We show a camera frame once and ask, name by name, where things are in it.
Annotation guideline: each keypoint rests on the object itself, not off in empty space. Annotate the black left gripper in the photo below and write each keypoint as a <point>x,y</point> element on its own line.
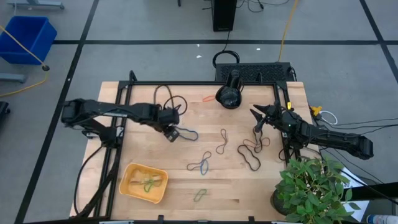
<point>169,116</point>

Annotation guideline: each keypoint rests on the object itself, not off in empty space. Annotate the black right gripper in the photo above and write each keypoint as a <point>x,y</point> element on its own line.
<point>280,118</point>

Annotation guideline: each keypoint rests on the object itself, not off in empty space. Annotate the slim dark brown rubber band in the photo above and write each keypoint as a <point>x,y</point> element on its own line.
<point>255,137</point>

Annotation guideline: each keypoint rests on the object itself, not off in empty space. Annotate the reddish brown rubber band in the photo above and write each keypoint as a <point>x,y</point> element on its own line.
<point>268,141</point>

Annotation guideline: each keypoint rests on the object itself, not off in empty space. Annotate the large blue rubber band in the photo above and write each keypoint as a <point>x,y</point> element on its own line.
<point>197,134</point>

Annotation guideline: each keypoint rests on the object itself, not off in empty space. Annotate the thick dark brown rubber band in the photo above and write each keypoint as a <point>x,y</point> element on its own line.
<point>238,150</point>

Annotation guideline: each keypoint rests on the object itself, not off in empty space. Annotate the thin dark rubber band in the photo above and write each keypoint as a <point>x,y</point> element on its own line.
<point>211,153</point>

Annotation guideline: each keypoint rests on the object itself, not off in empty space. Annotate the thin brown rubber band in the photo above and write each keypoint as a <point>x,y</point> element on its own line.
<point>216,150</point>

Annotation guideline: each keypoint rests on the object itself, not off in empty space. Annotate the small blue rubber band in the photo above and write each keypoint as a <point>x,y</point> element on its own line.
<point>207,166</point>

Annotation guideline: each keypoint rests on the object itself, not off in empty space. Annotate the small green rubber band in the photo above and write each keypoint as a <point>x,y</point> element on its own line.
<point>150,184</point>

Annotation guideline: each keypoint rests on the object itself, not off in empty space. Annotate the wide tan rubber band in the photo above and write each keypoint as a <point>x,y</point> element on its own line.
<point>136,181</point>

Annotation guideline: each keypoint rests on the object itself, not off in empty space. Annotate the large green rubber band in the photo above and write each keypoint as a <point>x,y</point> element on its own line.
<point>195,198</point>

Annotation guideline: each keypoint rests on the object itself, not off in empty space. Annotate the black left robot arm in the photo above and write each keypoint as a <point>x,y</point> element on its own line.
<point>93,109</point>

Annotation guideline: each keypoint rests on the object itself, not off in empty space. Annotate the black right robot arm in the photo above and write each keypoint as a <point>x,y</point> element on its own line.
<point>335,140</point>

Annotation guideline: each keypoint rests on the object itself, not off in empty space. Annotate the orange rubber band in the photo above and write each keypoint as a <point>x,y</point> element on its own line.
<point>204,99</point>

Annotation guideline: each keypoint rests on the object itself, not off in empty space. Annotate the yellow plastic bin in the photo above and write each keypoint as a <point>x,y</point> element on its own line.
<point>129,186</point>

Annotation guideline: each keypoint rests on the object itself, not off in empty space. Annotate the blue plastic floor bin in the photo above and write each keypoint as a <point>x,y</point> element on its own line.
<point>28,34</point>

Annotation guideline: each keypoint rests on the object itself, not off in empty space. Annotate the black perforated metal box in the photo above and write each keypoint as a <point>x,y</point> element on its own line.
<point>264,72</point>

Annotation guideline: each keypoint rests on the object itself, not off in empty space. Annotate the yellow plug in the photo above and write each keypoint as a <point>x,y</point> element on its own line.
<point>316,109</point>

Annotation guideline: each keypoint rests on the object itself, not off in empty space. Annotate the green potted plant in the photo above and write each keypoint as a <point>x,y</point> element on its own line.
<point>311,186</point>

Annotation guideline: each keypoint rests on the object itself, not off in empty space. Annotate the black computer tower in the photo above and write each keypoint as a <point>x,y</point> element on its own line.
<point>224,15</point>

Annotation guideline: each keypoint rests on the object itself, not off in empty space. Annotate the black floor puck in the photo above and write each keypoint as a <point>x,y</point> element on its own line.
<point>46,67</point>

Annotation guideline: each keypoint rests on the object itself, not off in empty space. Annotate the white paper sheet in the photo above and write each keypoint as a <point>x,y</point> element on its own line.
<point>360,207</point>

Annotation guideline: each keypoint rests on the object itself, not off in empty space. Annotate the black floor beam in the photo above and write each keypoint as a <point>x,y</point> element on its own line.
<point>379,190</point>

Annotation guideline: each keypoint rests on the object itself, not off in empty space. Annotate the grey furniture leg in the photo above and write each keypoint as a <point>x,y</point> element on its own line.
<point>37,3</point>
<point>12,77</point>

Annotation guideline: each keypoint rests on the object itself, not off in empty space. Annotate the white spray bottle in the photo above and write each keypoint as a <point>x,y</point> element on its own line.
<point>384,219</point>

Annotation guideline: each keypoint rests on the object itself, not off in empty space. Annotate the black floor object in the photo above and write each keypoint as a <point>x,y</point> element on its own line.
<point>3,110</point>

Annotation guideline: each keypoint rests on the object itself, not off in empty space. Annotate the black metal table frame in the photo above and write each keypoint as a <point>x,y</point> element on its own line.
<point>186,83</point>

